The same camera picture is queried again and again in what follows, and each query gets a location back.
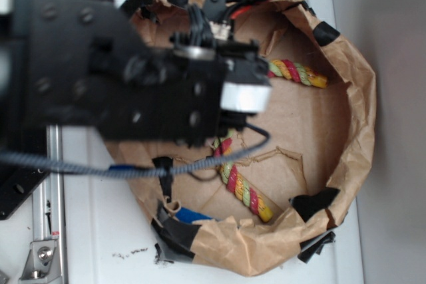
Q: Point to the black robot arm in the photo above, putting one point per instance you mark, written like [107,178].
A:
[81,63]

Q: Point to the aluminium extrusion rail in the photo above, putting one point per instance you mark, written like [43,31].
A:
[49,217]

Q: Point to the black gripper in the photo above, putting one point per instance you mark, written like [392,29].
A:
[185,94]

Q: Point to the multicolour twisted rope toy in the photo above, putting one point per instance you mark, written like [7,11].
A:
[235,182]

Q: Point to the silver corner bracket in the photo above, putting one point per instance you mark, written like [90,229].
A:
[42,264]

